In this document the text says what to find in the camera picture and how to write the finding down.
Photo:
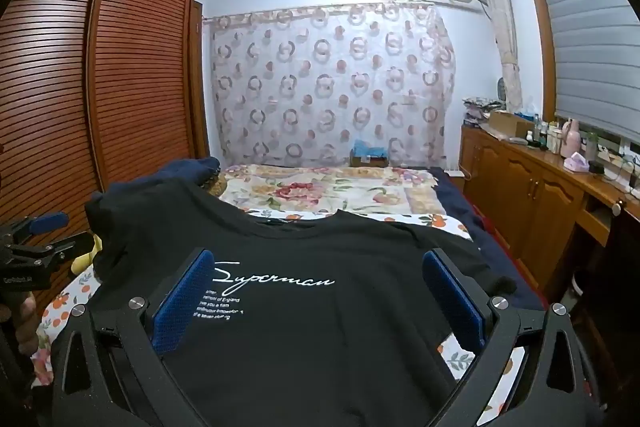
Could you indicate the navy blanket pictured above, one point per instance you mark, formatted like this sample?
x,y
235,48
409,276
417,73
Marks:
x,y
465,207

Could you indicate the pile of patterned cloths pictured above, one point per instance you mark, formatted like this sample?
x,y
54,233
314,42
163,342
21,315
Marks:
x,y
477,109

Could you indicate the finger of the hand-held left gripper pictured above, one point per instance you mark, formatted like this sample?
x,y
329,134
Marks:
x,y
50,223
55,249

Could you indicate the beige lace curtain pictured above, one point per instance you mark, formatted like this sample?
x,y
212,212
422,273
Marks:
x,y
505,32

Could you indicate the wooden sideboard cabinet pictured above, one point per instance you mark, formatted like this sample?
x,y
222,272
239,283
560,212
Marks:
x,y
525,177

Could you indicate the teal object on box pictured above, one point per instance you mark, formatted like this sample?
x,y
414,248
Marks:
x,y
370,152

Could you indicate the orange-print bed sheet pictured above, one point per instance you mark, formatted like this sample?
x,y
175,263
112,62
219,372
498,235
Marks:
x,y
60,312

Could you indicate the group of toiletry bottles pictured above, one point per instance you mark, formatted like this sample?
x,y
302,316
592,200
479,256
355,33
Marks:
x,y
545,137

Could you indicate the yellow cloth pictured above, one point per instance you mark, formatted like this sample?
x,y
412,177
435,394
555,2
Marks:
x,y
82,263

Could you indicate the gold patterned folded cloth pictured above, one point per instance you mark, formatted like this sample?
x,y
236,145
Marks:
x,y
216,185

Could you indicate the grey window blind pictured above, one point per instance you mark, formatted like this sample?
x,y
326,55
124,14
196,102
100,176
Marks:
x,y
590,47

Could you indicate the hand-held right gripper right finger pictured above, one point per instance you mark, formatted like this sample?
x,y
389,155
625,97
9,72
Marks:
x,y
457,302

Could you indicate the wooden slatted wardrobe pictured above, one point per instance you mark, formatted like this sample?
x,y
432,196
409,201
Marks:
x,y
135,57

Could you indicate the green bottle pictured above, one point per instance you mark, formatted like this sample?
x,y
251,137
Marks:
x,y
592,147

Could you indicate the stack of folded clothes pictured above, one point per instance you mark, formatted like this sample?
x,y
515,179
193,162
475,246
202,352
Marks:
x,y
190,169

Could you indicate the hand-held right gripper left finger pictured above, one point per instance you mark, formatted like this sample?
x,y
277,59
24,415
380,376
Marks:
x,y
175,302

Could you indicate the cardboard box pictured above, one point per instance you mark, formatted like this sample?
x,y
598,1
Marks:
x,y
507,122

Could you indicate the dark chair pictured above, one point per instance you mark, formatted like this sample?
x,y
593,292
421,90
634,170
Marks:
x,y
615,282

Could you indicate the black t-shirt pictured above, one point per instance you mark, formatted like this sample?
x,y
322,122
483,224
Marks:
x,y
300,332

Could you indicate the pink thermos bottle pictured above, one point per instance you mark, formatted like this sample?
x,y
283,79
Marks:
x,y
570,139

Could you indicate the small desk fan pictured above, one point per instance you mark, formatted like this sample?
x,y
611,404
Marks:
x,y
502,89

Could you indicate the person's left hand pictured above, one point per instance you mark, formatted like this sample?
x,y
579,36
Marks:
x,y
25,322

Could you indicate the pink tissue box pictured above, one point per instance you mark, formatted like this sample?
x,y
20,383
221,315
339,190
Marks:
x,y
576,163

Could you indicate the circle-patterned sheer curtain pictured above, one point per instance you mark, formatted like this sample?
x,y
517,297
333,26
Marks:
x,y
325,82

